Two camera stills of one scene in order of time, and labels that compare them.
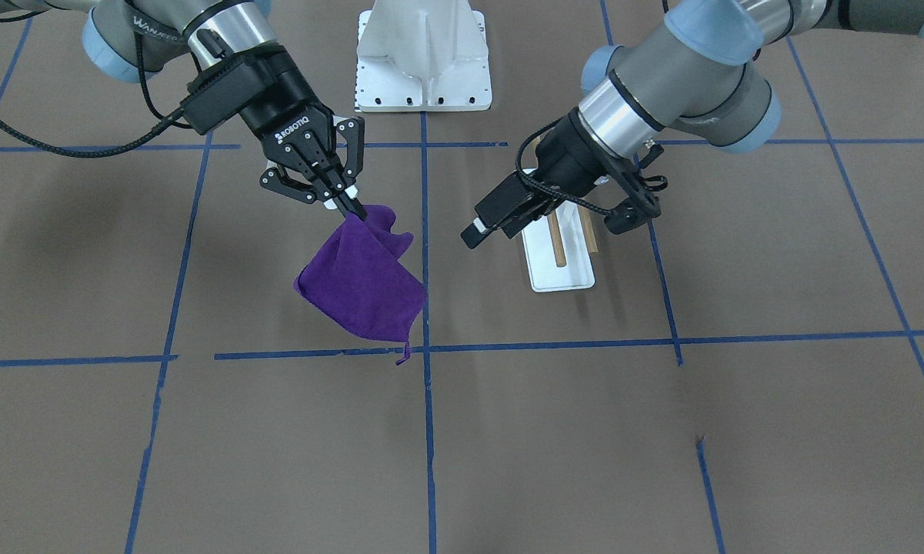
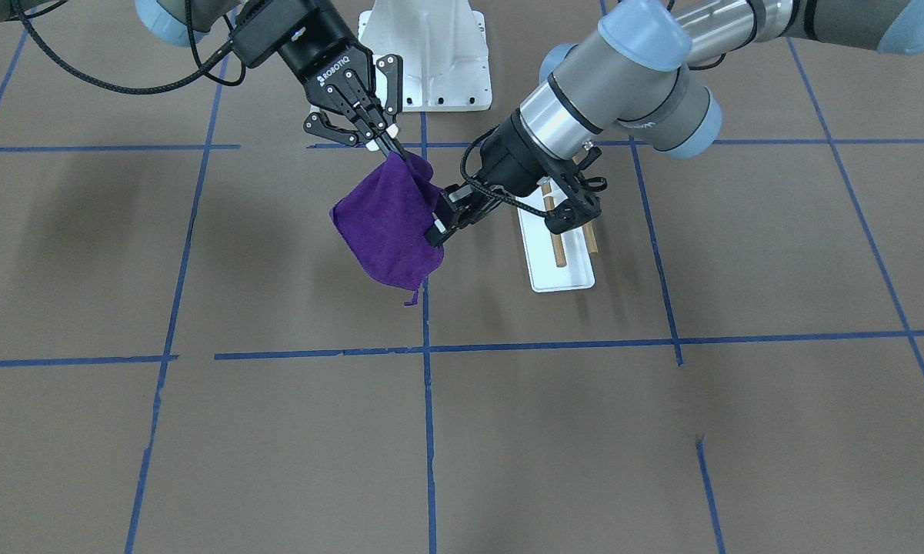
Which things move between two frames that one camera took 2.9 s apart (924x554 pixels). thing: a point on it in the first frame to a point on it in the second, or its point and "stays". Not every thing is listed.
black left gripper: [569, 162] to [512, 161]
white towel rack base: [545, 275] stays
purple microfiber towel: [356, 282] to [386, 215]
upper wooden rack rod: [588, 227] stays
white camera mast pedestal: [421, 55] stays
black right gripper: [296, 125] to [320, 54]
